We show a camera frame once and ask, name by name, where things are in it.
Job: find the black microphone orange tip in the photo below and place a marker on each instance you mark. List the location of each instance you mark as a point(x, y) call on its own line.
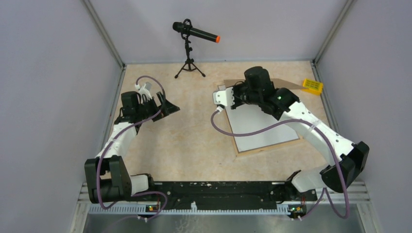
point(196, 31)

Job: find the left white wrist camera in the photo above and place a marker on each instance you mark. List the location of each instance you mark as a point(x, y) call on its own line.
point(144, 91)

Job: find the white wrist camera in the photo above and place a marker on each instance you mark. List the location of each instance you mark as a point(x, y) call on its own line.
point(224, 97)
point(144, 91)

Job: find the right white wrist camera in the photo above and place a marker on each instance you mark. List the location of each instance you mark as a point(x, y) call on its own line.
point(224, 97)

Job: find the aluminium rail front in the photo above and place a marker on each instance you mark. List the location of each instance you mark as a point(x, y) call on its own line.
point(283, 210)

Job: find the printed photo sheet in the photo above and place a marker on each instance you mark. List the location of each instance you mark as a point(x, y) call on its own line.
point(257, 128)

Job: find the black tripod mic stand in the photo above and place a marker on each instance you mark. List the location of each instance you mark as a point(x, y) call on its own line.
point(189, 62)

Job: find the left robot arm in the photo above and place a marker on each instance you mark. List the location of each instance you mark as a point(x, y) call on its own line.
point(107, 177)

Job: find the brown cardboard backing board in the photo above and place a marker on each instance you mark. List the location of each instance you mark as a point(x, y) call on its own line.
point(278, 83)

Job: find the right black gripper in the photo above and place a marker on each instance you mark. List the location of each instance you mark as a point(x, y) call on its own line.
point(235, 89)

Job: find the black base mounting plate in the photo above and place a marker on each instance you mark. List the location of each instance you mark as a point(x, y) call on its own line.
point(255, 195)

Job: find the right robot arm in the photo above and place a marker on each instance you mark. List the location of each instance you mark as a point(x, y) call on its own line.
point(345, 160)

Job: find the yellow rectangular block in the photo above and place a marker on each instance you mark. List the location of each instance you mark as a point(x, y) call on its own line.
point(312, 86)

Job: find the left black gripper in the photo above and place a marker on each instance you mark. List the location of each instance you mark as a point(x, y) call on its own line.
point(168, 108)

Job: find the light wooden picture frame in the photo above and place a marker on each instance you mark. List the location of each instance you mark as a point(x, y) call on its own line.
point(267, 149)

